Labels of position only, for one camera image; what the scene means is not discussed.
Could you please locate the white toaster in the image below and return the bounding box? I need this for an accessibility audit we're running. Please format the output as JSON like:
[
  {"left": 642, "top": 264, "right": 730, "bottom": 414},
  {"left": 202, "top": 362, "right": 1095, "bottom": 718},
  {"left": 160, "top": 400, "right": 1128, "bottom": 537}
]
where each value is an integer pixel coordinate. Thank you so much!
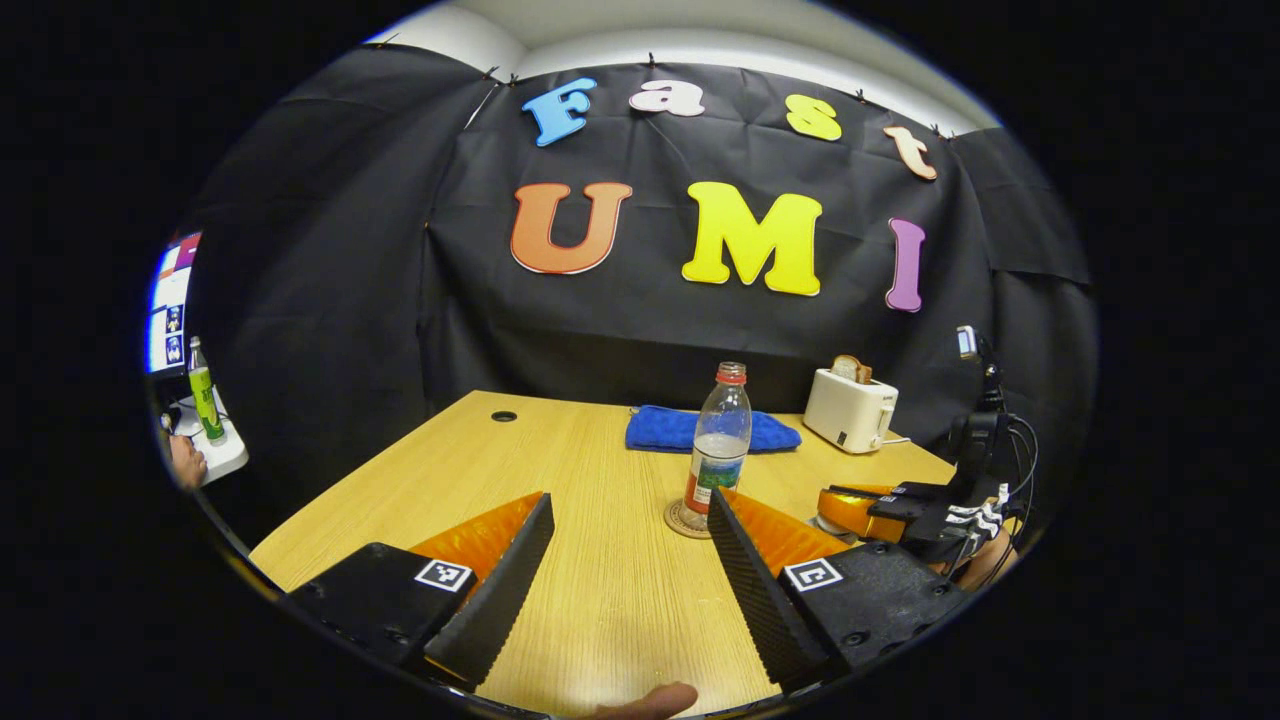
[{"left": 802, "top": 367, "right": 900, "bottom": 455}]

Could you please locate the computer monitor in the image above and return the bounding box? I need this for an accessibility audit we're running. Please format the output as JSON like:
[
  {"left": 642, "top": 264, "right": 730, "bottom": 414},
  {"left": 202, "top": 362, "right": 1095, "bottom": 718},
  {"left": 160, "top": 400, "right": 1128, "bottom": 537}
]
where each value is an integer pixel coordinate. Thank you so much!
[{"left": 147, "top": 231, "right": 204, "bottom": 377}]

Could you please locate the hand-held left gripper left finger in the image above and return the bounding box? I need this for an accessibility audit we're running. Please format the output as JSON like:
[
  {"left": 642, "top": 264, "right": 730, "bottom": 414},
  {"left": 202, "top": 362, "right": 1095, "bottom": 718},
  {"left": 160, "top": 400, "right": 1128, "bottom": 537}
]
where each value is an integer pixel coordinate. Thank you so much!
[{"left": 285, "top": 491, "right": 557, "bottom": 693}]

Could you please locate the white side table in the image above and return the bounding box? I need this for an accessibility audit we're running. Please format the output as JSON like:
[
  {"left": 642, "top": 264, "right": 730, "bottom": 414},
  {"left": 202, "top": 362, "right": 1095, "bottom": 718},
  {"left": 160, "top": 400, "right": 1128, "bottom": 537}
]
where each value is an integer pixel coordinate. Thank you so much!
[{"left": 168, "top": 394, "right": 250, "bottom": 488}]

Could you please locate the blue towel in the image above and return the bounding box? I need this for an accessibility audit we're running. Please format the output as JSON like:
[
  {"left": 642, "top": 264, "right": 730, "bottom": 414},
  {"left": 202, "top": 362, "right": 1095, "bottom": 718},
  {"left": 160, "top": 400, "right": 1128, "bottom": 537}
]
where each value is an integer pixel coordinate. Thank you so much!
[{"left": 625, "top": 404, "right": 804, "bottom": 455}]

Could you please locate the clear plastic water bottle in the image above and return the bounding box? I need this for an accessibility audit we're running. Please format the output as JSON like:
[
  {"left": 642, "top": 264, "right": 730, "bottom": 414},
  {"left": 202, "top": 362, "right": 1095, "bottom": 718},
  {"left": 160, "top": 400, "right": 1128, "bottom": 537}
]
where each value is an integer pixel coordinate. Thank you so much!
[{"left": 682, "top": 361, "right": 754, "bottom": 532}]

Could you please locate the round brown coaster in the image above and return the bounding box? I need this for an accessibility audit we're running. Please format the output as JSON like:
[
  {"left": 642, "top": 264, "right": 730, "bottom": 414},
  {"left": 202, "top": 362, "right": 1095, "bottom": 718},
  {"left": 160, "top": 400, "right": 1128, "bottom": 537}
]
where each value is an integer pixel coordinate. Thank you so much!
[{"left": 663, "top": 497, "right": 717, "bottom": 542}]

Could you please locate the green bottle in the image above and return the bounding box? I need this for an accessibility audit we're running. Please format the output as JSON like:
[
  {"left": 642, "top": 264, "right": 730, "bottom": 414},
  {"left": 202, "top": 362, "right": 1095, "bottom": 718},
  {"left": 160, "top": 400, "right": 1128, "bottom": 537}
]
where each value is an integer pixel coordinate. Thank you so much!
[{"left": 186, "top": 336, "right": 229, "bottom": 447}]

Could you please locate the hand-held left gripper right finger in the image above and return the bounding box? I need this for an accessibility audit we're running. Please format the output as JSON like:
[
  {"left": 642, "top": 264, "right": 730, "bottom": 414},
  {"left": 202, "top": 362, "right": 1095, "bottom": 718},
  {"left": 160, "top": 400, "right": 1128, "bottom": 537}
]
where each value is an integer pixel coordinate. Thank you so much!
[{"left": 705, "top": 487, "right": 971, "bottom": 694}]

